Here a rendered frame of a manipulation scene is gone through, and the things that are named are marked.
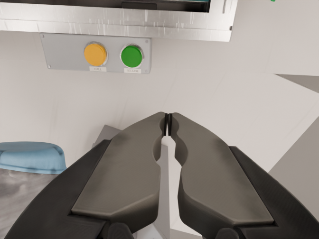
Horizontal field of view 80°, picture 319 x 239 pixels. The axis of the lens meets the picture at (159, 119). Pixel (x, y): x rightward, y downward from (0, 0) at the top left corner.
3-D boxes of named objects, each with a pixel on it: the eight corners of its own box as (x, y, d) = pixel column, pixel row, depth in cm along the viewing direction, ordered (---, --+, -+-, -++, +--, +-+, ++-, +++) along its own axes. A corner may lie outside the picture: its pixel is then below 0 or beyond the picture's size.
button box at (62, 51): (151, 67, 44) (149, 75, 39) (60, 63, 44) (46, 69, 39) (152, 34, 41) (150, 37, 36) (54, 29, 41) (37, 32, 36)
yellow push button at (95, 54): (108, 64, 39) (106, 66, 37) (89, 63, 39) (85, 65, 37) (107, 43, 37) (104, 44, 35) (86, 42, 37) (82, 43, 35)
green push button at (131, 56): (143, 66, 39) (141, 68, 37) (123, 65, 39) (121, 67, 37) (143, 45, 37) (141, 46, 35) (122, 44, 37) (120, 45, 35)
